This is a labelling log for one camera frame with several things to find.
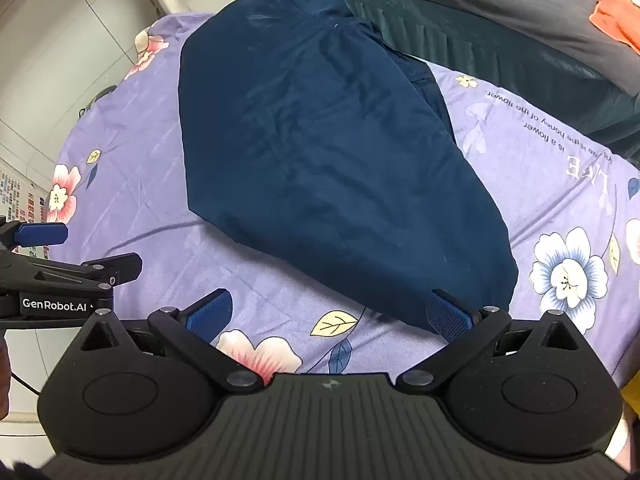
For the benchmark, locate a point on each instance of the colourful sticker sheet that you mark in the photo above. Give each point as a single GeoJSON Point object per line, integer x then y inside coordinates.
{"type": "Point", "coordinates": [17, 200]}

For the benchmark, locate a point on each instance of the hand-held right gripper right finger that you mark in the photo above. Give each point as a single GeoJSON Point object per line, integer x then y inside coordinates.
{"type": "Point", "coordinates": [449, 316]}

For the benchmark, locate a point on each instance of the navy blue jacket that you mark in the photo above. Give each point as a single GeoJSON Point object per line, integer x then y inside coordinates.
{"type": "Point", "coordinates": [320, 150]}

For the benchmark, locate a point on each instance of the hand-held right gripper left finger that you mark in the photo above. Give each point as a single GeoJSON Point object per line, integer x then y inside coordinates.
{"type": "Point", "coordinates": [209, 316]}

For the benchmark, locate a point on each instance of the orange cloth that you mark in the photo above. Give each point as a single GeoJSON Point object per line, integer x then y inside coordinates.
{"type": "Point", "coordinates": [617, 17]}

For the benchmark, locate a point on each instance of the purple floral bedsheet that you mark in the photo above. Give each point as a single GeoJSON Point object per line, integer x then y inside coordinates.
{"type": "Point", "coordinates": [150, 170]}

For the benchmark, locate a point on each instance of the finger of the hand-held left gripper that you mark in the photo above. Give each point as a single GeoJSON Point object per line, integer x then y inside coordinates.
{"type": "Point", "coordinates": [44, 234]}
{"type": "Point", "coordinates": [116, 266]}

